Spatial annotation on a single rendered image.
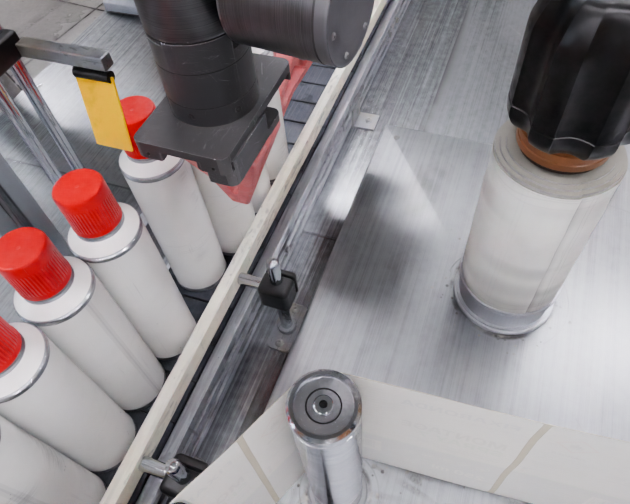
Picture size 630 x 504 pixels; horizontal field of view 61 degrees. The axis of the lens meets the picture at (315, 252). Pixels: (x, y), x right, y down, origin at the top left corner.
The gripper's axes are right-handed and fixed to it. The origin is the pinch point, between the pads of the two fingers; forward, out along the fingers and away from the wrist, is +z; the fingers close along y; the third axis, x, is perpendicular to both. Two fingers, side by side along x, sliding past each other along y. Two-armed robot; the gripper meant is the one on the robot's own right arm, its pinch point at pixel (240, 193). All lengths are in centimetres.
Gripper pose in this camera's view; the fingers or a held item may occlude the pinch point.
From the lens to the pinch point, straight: 42.4
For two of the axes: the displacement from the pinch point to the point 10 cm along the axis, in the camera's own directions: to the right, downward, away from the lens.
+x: -9.3, -2.5, 2.5
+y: 3.5, -7.7, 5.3
